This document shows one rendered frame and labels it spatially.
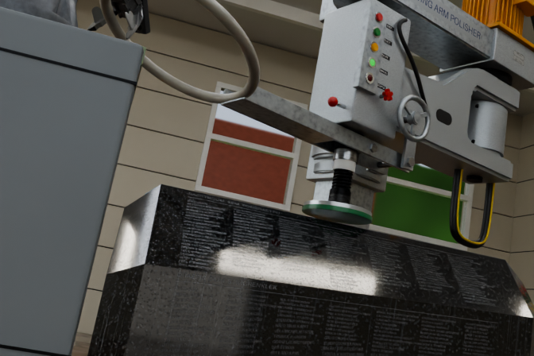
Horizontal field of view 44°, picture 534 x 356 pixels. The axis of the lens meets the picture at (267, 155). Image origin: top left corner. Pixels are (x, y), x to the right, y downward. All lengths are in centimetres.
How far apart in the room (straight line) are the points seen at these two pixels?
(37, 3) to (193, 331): 90
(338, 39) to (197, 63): 651
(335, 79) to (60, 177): 137
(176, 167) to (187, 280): 665
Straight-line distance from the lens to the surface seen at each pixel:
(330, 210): 200
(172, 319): 166
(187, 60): 867
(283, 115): 191
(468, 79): 250
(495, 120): 262
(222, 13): 162
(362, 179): 292
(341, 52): 217
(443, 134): 235
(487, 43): 262
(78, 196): 90
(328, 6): 326
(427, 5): 238
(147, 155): 827
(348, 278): 184
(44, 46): 95
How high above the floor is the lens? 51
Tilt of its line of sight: 14 degrees up
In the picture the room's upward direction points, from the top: 10 degrees clockwise
